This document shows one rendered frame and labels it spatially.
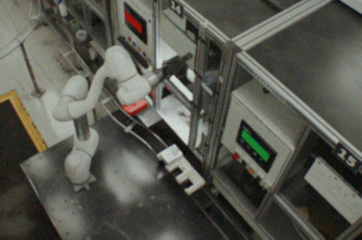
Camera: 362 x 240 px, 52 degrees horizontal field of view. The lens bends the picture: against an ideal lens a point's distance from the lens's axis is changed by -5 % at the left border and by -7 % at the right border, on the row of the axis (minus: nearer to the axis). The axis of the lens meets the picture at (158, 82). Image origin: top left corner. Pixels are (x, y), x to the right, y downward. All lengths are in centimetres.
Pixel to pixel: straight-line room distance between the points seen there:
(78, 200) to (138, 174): 48
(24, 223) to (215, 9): 252
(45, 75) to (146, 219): 238
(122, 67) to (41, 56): 301
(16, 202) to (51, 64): 173
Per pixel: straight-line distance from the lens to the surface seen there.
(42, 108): 429
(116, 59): 186
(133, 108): 291
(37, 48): 493
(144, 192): 288
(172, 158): 272
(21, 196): 379
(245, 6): 212
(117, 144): 308
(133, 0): 244
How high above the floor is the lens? 329
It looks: 49 degrees down
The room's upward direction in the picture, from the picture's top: straight up
